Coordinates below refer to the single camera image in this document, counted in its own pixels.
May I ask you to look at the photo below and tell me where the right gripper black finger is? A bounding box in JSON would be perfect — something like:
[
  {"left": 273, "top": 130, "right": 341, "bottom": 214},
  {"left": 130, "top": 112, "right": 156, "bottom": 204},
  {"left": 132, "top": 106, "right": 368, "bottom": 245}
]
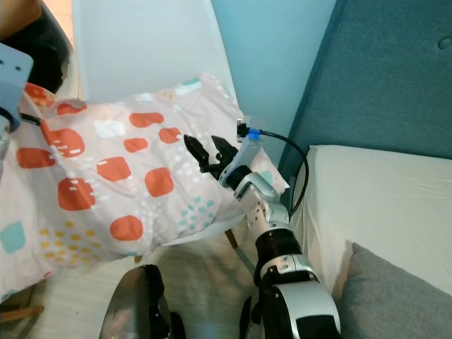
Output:
[
  {"left": 184, "top": 134, "right": 214, "bottom": 174},
  {"left": 210, "top": 136, "right": 237, "bottom": 165}
]

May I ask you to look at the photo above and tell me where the pink pillow with orange patches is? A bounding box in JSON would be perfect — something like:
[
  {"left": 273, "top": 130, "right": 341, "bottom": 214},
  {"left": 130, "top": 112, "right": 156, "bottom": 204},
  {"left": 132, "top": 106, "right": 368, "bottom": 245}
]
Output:
[{"left": 0, "top": 71, "right": 290, "bottom": 297}]

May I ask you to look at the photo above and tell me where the grey pillow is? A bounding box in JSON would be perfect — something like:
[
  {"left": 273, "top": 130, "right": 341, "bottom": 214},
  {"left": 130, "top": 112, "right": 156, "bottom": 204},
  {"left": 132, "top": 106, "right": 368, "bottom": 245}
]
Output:
[{"left": 339, "top": 242, "right": 452, "bottom": 339}]

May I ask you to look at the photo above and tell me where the wooden chair leg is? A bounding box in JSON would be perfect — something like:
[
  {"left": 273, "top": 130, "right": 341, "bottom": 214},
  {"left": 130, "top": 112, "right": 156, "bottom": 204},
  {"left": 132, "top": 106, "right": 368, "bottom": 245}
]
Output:
[{"left": 0, "top": 304, "right": 43, "bottom": 323}]

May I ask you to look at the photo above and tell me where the dark robot right leg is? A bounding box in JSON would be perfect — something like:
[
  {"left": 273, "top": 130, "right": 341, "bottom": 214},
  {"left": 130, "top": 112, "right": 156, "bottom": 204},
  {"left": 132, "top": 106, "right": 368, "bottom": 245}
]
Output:
[{"left": 239, "top": 293, "right": 263, "bottom": 339}]

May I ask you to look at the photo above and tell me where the white mattress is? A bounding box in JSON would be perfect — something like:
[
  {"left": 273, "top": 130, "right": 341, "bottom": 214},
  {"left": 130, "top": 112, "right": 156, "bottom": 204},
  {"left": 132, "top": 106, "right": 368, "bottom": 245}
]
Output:
[{"left": 290, "top": 143, "right": 452, "bottom": 297}]

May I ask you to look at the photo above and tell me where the seated person in dark clothes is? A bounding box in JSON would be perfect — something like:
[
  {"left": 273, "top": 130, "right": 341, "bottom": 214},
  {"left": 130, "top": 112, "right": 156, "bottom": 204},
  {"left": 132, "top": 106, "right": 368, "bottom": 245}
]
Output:
[{"left": 0, "top": 0, "right": 75, "bottom": 93}]

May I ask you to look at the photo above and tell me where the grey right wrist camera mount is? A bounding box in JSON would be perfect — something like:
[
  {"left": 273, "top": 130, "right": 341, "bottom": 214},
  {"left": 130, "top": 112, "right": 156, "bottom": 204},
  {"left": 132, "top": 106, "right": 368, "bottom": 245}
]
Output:
[{"left": 230, "top": 117, "right": 266, "bottom": 174}]

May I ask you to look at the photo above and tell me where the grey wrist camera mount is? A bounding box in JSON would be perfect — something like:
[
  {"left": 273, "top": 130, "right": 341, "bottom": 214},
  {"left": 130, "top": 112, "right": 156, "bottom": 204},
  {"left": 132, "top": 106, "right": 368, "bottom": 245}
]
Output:
[
  {"left": 230, "top": 117, "right": 266, "bottom": 174},
  {"left": 0, "top": 42, "right": 35, "bottom": 117}
]

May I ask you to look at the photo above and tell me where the teal upholstered bed frame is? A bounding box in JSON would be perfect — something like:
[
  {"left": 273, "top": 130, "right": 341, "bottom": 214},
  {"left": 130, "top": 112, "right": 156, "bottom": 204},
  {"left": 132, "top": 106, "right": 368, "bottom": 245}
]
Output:
[{"left": 279, "top": 0, "right": 452, "bottom": 184}]

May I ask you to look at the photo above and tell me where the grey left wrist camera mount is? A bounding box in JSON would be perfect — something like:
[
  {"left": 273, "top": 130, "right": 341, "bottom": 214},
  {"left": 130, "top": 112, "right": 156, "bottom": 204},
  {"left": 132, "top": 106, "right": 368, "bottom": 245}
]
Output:
[{"left": 0, "top": 42, "right": 35, "bottom": 117}]

